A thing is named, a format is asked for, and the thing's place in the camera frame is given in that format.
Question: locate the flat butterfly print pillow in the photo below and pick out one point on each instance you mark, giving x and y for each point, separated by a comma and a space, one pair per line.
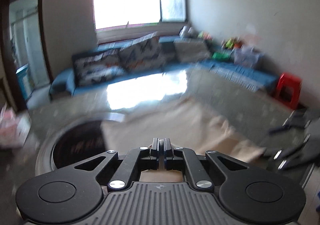
97, 67

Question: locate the clear plastic storage box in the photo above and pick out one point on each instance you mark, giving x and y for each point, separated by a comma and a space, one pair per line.
247, 57

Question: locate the green plastic bowl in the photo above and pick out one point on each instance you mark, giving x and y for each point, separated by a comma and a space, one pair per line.
221, 56

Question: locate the black white plush toy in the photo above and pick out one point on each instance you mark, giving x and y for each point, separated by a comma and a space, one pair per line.
188, 32

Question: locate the colourful plush toys pile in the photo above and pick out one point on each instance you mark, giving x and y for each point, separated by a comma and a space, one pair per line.
233, 43

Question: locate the blue corner sofa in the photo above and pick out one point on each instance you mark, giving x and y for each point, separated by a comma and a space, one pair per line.
251, 79

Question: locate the plain grey cushion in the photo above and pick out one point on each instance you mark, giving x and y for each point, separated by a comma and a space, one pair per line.
190, 50

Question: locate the upright butterfly print pillow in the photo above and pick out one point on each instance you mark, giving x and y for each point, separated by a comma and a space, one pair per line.
144, 53

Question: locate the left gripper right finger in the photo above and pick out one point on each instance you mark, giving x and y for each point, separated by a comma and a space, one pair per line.
186, 161

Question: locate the dark wooden door frame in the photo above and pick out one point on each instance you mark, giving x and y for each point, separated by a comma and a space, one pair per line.
23, 42

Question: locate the pink tissue pack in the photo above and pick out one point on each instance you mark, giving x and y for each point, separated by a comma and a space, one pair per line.
14, 129

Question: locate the red plastic stool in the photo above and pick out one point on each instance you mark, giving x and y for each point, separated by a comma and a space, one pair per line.
288, 90

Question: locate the light blue small cabinet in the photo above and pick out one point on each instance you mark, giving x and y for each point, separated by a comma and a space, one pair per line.
25, 81

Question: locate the round black induction cooktop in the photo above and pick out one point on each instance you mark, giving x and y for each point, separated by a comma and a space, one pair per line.
78, 143

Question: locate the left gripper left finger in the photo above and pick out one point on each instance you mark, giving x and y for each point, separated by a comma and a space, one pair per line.
137, 160

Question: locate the cream knit garment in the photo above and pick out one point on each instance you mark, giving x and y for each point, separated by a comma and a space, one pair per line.
187, 123

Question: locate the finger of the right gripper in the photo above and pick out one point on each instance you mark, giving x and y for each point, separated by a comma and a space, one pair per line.
297, 120
285, 159

